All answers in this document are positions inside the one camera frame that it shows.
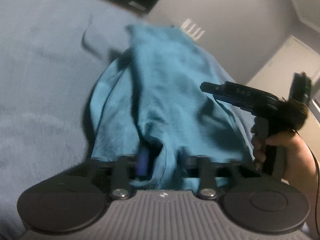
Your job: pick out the person's right hand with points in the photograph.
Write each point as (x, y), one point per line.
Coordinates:
(292, 150)

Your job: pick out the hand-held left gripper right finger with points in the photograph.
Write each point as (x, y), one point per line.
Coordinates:
(206, 173)

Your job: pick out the person's right forearm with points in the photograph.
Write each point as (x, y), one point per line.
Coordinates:
(302, 205)

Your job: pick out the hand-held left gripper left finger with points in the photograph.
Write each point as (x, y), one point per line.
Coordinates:
(143, 161)

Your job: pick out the teal hoodie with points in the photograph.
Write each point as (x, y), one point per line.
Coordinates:
(160, 92)

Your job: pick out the white door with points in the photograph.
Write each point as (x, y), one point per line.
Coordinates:
(282, 65)

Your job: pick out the blue fleece blanket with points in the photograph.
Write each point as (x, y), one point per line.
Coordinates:
(37, 92)

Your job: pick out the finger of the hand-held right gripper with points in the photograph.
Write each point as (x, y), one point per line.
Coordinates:
(237, 90)
(235, 103)

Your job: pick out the white router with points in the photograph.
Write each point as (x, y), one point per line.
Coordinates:
(193, 30)

